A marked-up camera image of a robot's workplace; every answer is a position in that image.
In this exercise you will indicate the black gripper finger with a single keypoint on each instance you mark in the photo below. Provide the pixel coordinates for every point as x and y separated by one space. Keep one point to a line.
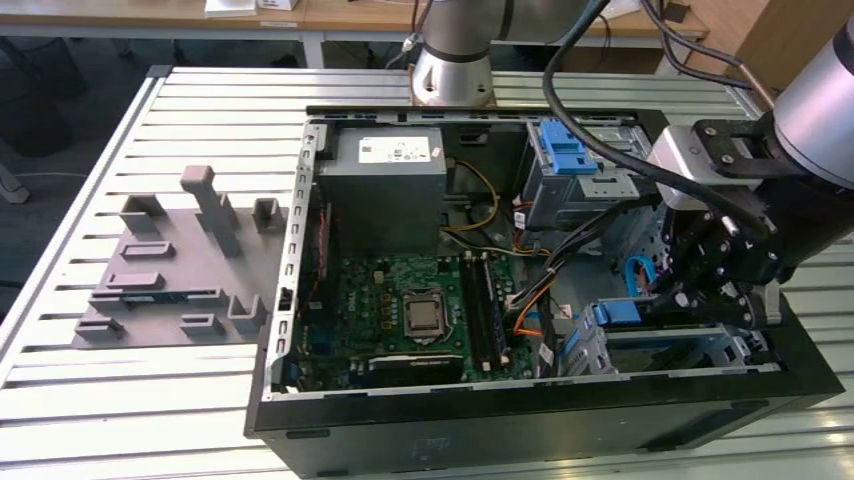
730 300
694 250

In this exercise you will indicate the hard disk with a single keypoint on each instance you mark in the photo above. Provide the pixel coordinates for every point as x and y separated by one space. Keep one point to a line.
617 312

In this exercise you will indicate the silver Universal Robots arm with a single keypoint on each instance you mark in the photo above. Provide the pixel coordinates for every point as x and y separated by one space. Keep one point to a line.
454 80

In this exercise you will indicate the grey metal disk bay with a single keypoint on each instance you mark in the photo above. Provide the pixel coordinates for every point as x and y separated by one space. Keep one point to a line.
661 336

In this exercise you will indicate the grey metal drive cage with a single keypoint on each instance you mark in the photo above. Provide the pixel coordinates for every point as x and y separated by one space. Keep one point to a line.
601 192

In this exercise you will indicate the blue plastic drive latch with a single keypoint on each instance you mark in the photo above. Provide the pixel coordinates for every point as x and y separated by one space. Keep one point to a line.
563 160

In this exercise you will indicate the RAM stick in motherboard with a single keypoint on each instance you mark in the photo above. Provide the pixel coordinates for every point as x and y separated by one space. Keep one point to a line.
495 310

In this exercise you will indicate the silver CPU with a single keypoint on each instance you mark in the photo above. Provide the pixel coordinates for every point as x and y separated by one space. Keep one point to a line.
424 317

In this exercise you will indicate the grey power supply unit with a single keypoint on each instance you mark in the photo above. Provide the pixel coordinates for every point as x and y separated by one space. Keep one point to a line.
380 210

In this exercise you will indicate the black open PC case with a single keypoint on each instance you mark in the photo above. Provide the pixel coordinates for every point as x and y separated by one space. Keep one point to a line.
467 435

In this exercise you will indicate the black graphics card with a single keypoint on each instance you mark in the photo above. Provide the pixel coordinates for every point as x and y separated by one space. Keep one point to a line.
414 367

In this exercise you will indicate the green motherboard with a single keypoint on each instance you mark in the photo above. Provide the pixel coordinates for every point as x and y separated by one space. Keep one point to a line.
374 280

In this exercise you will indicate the grey parts rack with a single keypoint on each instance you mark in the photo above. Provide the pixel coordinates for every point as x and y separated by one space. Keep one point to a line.
174 260

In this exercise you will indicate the white cardboard box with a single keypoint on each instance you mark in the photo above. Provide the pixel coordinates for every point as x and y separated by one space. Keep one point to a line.
230 7
276 4

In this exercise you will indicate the RAM stick on rack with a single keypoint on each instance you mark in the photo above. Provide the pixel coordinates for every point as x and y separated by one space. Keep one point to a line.
154 299

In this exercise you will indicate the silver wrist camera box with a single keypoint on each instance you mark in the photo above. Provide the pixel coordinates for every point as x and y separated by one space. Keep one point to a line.
674 155

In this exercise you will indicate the CPU socket metal frame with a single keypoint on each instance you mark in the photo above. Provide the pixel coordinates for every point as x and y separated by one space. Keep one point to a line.
427 291

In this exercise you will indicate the wooden desk white frame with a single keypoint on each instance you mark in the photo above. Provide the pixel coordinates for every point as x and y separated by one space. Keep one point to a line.
200 22

